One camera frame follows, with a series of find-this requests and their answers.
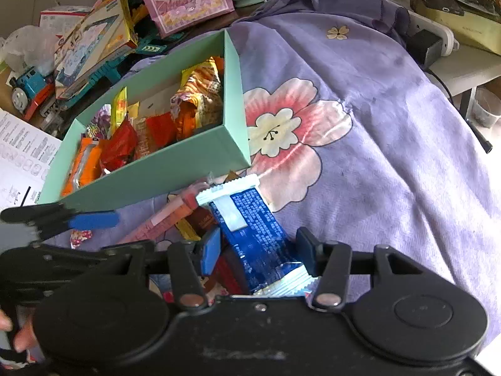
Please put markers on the brown snack packet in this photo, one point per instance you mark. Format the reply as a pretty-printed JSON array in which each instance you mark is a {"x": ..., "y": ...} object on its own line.
[{"x": 203, "y": 221}]

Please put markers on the yellow snack bar packet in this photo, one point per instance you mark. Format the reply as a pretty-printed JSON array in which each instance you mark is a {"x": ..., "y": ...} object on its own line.
[{"x": 118, "y": 109}]

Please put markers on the white red small box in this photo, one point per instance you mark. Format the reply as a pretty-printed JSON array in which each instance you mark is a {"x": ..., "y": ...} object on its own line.
[{"x": 62, "y": 17}]

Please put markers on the white plastic bag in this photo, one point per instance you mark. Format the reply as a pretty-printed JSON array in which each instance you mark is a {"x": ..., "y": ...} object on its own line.
[{"x": 27, "y": 47}]

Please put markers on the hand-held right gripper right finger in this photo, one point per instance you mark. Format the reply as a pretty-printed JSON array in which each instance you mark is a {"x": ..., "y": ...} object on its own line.
[{"x": 309, "y": 252}]

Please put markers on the pink snack bar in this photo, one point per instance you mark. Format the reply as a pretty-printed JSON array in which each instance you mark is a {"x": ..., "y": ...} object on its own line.
[{"x": 160, "y": 217}]

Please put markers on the purple grape candy packet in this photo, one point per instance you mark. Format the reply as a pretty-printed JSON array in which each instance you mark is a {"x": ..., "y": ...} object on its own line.
[{"x": 98, "y": 123}]

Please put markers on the white printed cardboard box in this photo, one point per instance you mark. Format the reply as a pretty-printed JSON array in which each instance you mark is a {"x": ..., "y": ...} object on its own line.
[{"x": 23, "y": 156}]

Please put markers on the clear plastic cup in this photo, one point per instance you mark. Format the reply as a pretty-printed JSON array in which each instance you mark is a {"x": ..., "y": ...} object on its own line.
[{"x": 487, "y": 107}]

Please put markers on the blue toy train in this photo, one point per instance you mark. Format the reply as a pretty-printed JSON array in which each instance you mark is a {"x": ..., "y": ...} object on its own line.
[{"x": 29, "y": 86}]

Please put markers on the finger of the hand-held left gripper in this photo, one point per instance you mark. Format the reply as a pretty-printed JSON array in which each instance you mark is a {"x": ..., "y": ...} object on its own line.
[{"x": 94, "y": 219}]

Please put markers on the heap of assorted snack packets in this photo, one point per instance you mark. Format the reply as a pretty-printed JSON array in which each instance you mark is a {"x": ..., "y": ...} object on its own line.
[{"x": 156, "y": 133}]

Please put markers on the mint green cardboard box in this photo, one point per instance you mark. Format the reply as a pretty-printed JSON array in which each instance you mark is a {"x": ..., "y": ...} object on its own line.
[{"x": 156, "y": 180}]

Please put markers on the small pink candy packet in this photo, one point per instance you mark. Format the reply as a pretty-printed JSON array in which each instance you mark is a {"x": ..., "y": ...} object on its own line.
[{"x": 81, "y": 238}]

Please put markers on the pale yellow box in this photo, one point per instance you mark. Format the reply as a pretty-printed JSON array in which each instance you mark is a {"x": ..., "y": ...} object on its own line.
[{"x": 469, "y": 23}]

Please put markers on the purple floral blanket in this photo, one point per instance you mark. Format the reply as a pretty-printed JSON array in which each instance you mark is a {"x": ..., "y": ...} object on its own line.
[{"x": 372, "y": 145}]

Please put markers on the person's left hand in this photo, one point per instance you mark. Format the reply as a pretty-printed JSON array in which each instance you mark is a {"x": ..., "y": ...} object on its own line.
[{"x": 24, "y": 340}]

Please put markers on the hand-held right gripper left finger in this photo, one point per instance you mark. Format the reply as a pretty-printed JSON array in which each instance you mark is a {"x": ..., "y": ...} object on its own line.
[{"x": 211, "y": 252}]

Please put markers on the illustrated toy box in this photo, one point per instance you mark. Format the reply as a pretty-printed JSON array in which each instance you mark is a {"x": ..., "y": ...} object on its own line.
[{"x": 92, "y": 43}]

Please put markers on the blue white snack packet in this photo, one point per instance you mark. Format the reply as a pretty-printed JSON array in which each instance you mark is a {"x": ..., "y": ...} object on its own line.
[{"x": 254, "y": 235}]

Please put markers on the black power adapter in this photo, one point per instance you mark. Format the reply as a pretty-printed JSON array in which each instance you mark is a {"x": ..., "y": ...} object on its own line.
[{"x": 424, "y": 49}]

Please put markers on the white power strip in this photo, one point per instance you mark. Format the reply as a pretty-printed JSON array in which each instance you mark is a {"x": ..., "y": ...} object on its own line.
[{"x": 438, "y": 31}]

